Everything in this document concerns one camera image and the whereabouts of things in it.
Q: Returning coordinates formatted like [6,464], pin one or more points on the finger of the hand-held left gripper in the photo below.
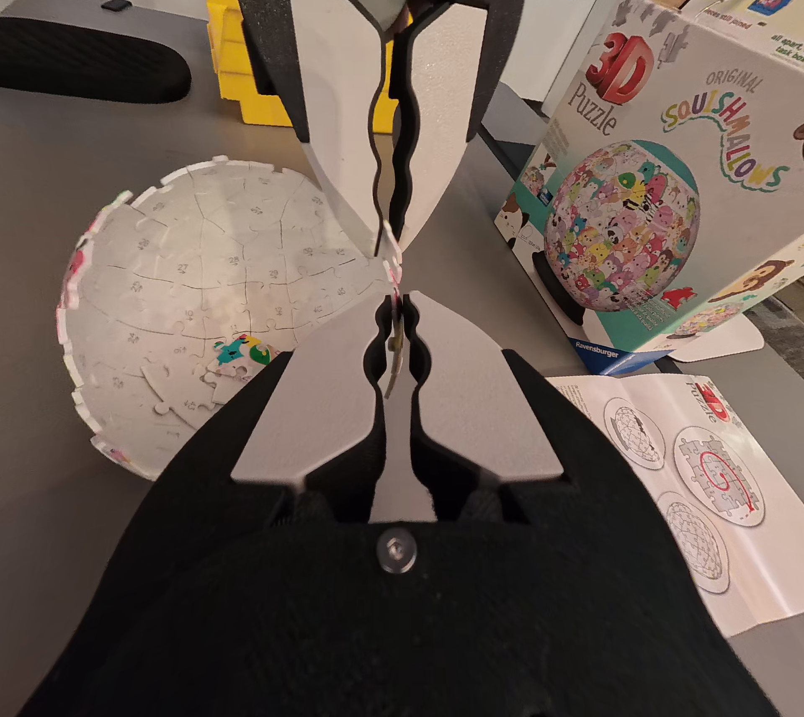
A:
[333,70]
[446,89]

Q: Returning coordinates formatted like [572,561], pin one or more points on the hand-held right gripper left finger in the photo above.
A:
[308,415]

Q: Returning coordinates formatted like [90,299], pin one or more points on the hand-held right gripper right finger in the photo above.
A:
[490,415]

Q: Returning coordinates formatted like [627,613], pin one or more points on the yellow plastic bin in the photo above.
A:
[245,70]

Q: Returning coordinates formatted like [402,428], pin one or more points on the colourful puzzle ball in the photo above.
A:
[188,265]

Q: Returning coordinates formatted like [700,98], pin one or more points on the upturned white puzzle piece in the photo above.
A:
[220,384]

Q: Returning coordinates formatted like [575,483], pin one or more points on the puzzle ball cardboard box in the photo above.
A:
[659,133]

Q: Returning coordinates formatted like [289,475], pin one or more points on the small black block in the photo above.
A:
[116,4]

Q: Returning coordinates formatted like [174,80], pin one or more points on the black textured wrist rest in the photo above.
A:
[94,64]

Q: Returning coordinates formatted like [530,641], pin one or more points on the white instruction leaflet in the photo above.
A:
[691,478]

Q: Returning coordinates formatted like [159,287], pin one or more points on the white stand foot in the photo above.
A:
[722,340]

